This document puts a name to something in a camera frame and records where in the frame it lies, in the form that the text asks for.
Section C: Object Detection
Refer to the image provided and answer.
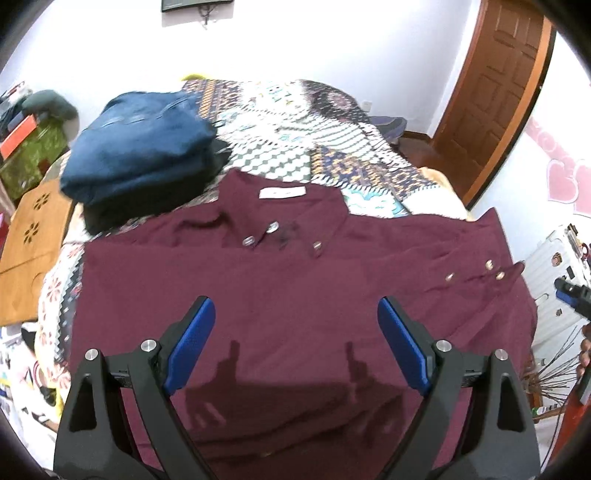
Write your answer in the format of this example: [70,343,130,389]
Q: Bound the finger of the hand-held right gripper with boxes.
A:
[554,276,591,320]

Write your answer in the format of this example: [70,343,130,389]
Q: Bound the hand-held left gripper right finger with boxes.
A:
[376,295,541,480]

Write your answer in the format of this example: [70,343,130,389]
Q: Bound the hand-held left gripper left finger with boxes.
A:
[53,295,218,480]

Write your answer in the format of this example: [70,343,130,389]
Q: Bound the maroon button shirt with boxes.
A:
[67,168,539,480]

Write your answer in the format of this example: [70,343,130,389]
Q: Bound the person's right hand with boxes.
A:
[576,323,591,381]

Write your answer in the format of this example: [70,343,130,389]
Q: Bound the dried branch bundle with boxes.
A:
[522,318,587,416]

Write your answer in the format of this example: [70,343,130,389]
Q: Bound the colourful clutter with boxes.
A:
[0,323,65,430]

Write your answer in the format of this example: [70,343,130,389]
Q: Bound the folded blue garment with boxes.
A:
[60,91,218,206]

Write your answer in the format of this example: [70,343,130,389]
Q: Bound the grey backpack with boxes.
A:
[369,115,408,144]

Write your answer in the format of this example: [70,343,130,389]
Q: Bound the wooden door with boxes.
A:
[431,0,557,208]

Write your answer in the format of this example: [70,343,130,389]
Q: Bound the patterned patchwork bedspread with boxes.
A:
[37,78,472,416]

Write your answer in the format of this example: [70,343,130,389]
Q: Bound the green patterned box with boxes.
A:
[0,117,70,199]

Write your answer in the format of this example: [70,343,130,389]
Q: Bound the orange box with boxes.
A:
[0,114,38,158]

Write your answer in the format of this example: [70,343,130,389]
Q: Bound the grey plush cushion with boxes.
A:
[21,90,79,123]

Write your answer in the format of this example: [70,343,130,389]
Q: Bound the pile of household clutter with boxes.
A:
[0,80,29,134]

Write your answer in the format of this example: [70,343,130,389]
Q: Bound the pink heart wall stickers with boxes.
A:
[524,115,591,217]

